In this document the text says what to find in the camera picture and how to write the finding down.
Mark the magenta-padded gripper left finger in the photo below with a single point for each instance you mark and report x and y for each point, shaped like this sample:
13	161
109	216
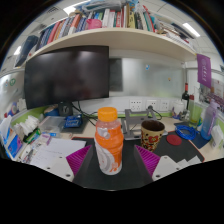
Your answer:
78	159

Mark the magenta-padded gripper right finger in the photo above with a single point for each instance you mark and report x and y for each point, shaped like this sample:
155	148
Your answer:
148	160

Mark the orange drink bottle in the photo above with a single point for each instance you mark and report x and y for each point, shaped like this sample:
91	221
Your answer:
109	146

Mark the purple water bottle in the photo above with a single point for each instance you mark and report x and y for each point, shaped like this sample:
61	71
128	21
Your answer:
209	121

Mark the yellow cup with red flowers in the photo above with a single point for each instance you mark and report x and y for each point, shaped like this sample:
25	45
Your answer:
152	138

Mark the white paper sheet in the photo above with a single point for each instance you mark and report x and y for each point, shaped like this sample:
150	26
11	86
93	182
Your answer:
56	150

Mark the grey metal laptop stand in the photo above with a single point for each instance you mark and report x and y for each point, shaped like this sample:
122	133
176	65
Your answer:
131	134

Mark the flat round red coaster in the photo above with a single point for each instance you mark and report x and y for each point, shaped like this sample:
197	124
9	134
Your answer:
174	140

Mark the black desk mat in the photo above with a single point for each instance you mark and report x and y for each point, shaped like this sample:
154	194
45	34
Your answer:
185	152

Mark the clear plastic box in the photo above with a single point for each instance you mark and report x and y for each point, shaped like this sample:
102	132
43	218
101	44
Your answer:
52	125

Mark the white ceramic jar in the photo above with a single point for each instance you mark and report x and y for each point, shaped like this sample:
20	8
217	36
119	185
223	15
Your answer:
178	108

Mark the dark wine bottle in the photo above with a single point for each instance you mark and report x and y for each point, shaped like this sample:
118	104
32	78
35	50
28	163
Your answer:
185	96

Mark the black computer monitor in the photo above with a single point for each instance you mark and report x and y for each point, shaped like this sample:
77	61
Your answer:
66	76

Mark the group photo poster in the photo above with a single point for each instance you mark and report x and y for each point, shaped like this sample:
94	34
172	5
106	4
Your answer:
213	95

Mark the purple pennant banner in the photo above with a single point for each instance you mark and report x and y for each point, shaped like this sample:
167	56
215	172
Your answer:
204	70

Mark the wooden shelf with books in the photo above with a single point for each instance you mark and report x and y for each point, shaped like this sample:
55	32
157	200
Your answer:
116	39

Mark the ceiling light panel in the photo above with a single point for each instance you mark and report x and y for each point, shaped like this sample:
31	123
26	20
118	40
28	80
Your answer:
191	29

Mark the white wall socket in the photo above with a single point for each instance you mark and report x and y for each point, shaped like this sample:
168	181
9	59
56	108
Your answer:
165	105
152	103
136	105

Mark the blue wall sticker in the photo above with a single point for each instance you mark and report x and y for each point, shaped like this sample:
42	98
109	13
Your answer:
147	67

